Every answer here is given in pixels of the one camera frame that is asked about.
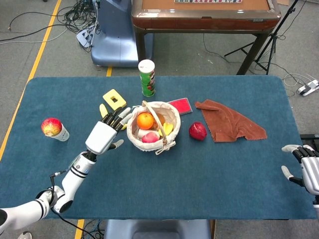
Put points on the red card box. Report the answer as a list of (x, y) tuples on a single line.
[(180, 105)]

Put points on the yellow toy lemon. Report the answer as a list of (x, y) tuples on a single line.
[(167, 128)]

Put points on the green chips can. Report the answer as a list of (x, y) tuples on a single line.
[(147, 79)]

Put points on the orange fruit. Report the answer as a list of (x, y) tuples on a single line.
[(145, 120)]

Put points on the brown cloth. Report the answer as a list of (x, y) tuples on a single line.
[(228, 120)]

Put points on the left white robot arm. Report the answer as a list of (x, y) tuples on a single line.
[(49, 194)]

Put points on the pink toy peach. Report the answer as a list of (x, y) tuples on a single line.
[(150, 137)]

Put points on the brown mahjong table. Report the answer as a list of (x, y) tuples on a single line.
[(207, 22)]

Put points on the white power strip with plugs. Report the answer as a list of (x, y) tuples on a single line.
[(84, 37)]

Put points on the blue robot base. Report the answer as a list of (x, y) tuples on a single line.
[(114, 35)]

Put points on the dark red apple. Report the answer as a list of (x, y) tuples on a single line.
[(198, 131)]

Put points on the blue grey robot chassis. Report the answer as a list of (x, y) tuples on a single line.
[(157, 229)]

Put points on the black tripod stand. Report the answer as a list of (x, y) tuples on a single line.
[(269, 42)]

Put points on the white cloth basket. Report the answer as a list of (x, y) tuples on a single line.
[(153, 127)]

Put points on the blue table mat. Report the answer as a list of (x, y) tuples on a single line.
[(174, 179)]

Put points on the red yellow apple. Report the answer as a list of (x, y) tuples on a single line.
[(51, 126)]

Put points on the row of mahjong tiles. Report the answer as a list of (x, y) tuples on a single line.
[(208, 1)]

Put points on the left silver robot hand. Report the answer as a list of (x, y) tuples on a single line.
[(103, 135)]

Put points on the white paper cup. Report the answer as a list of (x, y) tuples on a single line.
[(62, 134)]

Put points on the yellow block with square hole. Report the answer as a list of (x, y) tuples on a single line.
[(114, 99)]

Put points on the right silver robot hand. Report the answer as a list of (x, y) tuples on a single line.
[(309, 171)]

